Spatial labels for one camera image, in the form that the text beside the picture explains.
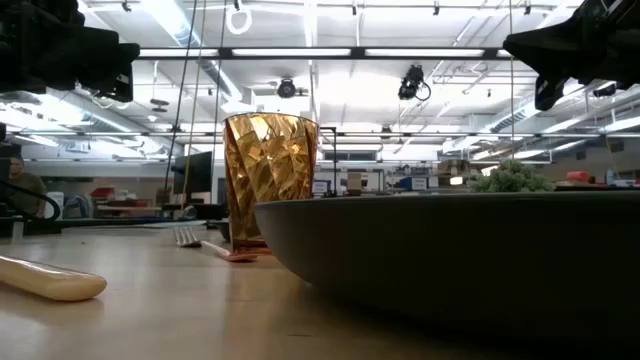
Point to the black round ceiling camera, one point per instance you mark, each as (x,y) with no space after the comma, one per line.
(286,88)

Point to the black computer monitor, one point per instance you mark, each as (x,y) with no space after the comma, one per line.
(195,172)

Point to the black overhead camera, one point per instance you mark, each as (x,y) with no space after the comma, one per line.
(411,82)

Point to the cardboard box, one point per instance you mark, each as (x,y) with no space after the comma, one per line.
(354,182)

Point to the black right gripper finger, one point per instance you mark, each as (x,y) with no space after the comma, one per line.
(549,92)
(555,47)

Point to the green artificial plant ball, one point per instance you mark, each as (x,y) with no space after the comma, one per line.
(510,177)

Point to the black overhead light bar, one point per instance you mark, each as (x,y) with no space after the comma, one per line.
(357,52)

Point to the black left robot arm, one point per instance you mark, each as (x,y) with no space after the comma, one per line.
(4,150)

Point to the red storage box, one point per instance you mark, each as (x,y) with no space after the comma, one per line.
(102,192)

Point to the black round plate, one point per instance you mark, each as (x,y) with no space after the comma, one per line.
(450,250)

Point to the person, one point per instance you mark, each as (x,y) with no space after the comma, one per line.
(25,187)

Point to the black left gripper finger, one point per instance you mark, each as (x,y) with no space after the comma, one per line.
(129,54)
(119,89)

